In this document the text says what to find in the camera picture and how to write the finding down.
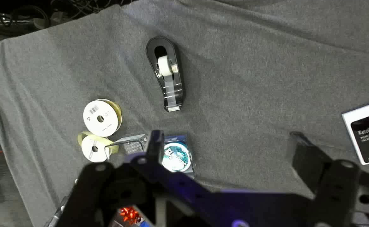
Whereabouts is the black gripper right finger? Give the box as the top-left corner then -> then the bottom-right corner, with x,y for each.
289,130 -> 334,194

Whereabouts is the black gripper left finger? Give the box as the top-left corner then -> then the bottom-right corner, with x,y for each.
145,129 -> 166,168

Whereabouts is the blue ribbon spool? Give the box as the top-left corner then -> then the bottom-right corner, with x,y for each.
161,141 -> 194,174

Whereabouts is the empty clear plastic box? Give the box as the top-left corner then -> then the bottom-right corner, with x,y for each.
107,132 -> 151,156

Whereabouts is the clear box holding blue spool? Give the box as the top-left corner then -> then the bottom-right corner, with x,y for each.
148,131 -> 198,176

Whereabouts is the white spool loose gold ribbon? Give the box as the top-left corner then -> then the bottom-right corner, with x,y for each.
76,130 -> 116,164

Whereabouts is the white flat box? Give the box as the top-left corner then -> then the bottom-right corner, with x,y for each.
342,98 -> 369,166

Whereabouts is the red gift bow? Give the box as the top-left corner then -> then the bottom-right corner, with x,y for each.
119,205 -> 143,224

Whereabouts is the black tape dispenser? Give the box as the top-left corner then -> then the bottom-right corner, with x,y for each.
146,36 -> 188,113

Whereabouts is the grey table cloth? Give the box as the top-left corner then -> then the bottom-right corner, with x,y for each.
0,0 -> 369,227

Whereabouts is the black and white pen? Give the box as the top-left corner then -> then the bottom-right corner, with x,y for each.
45,203 -> 69,227

